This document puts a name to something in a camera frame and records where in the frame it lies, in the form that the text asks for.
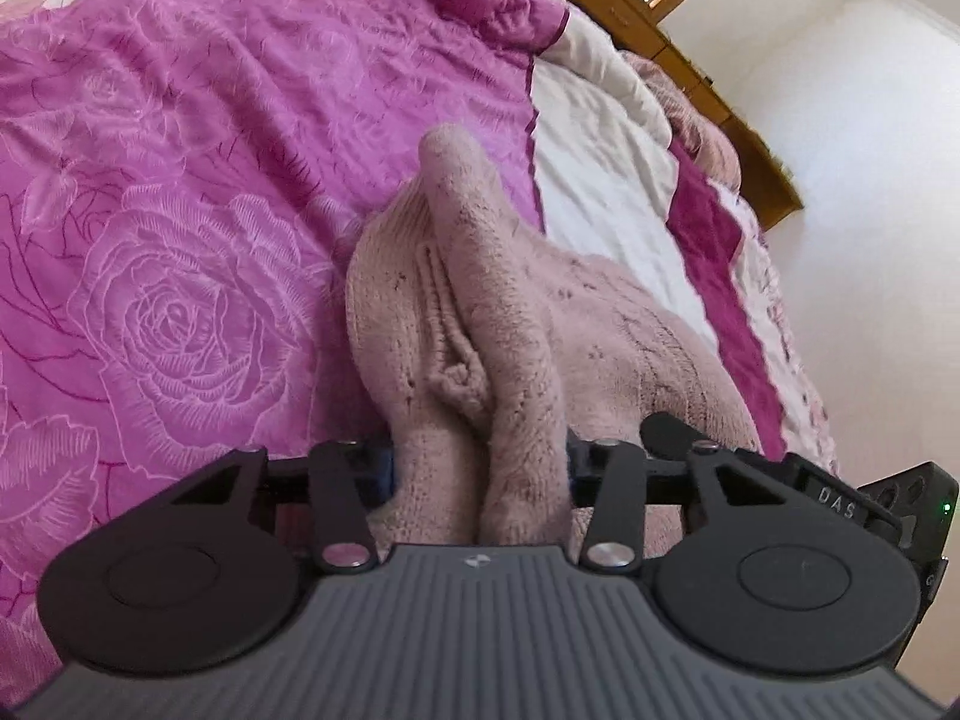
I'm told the pink knit cardigan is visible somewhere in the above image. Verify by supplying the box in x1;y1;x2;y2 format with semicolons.
345;126;767;563

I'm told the wooden bed side board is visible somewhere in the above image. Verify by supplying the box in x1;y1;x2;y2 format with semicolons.
541;0;805;232

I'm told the dusty pink blanket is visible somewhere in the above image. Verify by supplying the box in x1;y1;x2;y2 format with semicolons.
619;51;743;188

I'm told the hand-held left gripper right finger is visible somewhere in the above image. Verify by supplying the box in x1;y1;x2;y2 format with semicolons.
565;430;789;573

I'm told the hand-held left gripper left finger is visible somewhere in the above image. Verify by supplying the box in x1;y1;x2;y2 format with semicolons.
172;438;395;573

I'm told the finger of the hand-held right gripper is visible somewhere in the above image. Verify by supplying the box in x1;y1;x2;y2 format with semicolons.
640;411;710;460

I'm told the magenta patchwork quilt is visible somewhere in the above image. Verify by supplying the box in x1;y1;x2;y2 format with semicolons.
0;0;841;691

